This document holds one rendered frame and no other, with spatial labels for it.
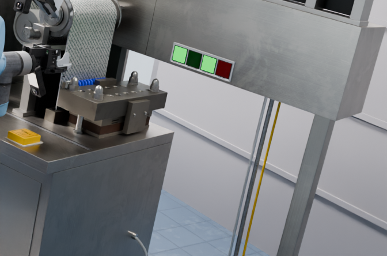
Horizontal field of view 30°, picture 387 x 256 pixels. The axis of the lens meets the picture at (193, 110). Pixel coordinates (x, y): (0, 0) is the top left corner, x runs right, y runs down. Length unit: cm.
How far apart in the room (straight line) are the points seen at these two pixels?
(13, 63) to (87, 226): 58
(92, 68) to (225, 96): 170
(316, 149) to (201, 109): 185
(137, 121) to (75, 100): 25
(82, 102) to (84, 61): 22
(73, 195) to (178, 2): 76
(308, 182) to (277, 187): 140
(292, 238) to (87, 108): 86
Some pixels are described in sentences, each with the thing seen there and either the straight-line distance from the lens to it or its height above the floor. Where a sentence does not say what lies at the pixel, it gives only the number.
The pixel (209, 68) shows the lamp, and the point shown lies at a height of 117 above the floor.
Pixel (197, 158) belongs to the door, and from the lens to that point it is 431.
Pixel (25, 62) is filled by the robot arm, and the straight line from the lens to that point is 224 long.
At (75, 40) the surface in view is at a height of 118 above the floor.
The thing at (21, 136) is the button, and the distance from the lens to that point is 220.
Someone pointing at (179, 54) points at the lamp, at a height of 119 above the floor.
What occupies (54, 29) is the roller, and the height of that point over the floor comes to 120.
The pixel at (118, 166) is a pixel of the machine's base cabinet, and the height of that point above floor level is 82.
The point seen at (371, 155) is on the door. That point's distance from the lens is 358.
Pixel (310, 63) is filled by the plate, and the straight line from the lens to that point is 230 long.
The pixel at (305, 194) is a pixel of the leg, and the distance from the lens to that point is 255.
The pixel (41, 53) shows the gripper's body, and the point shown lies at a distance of 230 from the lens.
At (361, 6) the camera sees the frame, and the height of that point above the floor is 150.
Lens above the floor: 164
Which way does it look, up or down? 15 degrees down
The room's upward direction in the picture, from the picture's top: 13 degrees clockwise
